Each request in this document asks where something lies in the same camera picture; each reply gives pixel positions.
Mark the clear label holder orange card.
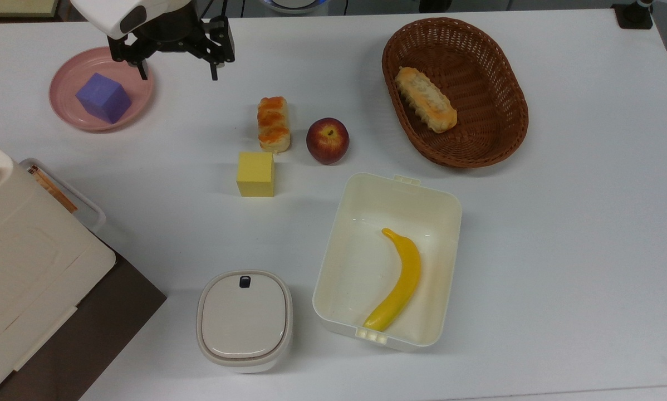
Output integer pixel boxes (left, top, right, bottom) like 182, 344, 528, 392
19, 158, 106, 233

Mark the black camera stand base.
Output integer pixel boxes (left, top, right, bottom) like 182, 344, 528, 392
612, 0, 655, 30

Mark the small cream lidded bin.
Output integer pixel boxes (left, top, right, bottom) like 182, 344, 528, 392
196, 270, 293, 374

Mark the orange glazed bread loaf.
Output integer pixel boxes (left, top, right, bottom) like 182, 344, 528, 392
257, 96, 291, 153

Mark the red apple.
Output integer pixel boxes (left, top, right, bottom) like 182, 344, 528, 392
306, 118, 350, 165

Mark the cream plastic open box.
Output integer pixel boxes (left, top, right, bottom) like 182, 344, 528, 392
312, 172, 463, 352

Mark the dark brown stand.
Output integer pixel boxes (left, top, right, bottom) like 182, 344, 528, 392
0, 239, 168, 401

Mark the pink plate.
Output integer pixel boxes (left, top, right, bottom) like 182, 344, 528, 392
48, 47, 156, 133

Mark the large cream cabinet with handle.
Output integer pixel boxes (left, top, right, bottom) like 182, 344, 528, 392
0, 133, 116, 400

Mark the pale oblong bread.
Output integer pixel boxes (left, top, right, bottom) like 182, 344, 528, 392
395, 67, 458, 134

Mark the purple cube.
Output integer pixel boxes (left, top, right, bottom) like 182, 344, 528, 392
76, 72, 133, 124

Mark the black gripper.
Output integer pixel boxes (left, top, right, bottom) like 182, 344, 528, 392
108, 3, 236, 82

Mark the yellow cube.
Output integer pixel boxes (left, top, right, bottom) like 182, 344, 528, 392
237, 151, 276, 198

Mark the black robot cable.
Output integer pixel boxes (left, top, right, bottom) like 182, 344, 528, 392
200, 0, 246, 19

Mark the brown wicker basket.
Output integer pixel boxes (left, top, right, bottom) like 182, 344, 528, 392
382, 17, 529, 169

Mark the yellow banana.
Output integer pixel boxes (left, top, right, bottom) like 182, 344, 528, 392
362, 228, 422, 332

